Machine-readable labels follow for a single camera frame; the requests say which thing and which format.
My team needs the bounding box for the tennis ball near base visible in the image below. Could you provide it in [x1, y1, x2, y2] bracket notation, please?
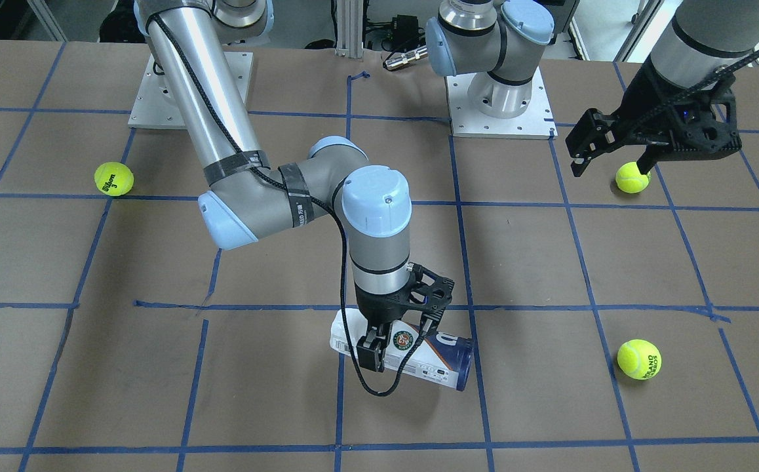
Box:
[94, 162, 134, 197]

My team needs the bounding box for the Wilson tennis ball can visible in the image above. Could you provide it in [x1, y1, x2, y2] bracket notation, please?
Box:
[330, 307, 473, 391]

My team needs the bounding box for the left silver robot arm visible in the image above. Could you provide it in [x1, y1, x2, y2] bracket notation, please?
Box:
[425, 1, 759, 177]

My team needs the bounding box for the tennis ball centre back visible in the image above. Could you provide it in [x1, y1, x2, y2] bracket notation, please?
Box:
[614, 161, 652, 194]

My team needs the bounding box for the tennis ball front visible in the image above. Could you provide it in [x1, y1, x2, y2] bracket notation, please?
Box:
[617, 340, 662, 380]

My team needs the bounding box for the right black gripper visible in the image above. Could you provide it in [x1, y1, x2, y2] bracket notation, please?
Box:
[355, 263, 455, 372]

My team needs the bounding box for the aluminium frame post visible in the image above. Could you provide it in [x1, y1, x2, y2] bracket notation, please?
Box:
[335, 0, 364, 61]

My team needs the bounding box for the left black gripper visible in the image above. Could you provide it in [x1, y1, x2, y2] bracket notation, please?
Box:
[565, 62, 742, 178]

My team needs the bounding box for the silver metal connector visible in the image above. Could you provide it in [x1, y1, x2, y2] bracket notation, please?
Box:
[382, 45, 428, 71]

